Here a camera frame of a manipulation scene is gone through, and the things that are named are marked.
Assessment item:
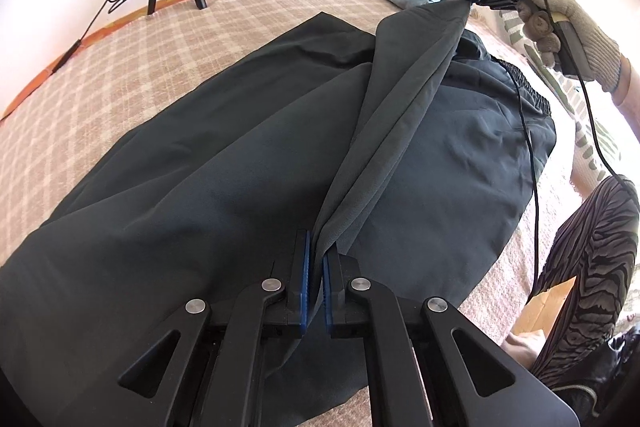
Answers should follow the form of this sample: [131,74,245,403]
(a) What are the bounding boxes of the black leather boot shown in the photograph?
[550,327,640,427]

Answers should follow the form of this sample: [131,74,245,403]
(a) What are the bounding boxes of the person's striped trouser leg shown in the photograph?
[530,174,640,388]

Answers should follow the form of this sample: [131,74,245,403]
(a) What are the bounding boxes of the pink checked blanket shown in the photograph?
[0,0,591,427]

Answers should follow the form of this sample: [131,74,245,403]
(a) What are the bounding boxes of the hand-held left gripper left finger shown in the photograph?
[117,229,313,427]

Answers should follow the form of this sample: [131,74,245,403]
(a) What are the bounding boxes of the person's right hand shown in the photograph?
[515,0,623,95]

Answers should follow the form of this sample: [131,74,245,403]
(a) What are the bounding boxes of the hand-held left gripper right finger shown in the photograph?
[322,252,581,427]

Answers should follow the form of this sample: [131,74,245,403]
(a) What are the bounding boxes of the dark grey pants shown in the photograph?
[0,0,558,408]

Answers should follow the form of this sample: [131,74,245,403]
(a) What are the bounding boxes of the person's right forearm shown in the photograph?
[612,56,640,120]

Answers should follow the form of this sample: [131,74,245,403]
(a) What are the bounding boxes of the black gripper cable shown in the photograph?
[517,0,626,305]

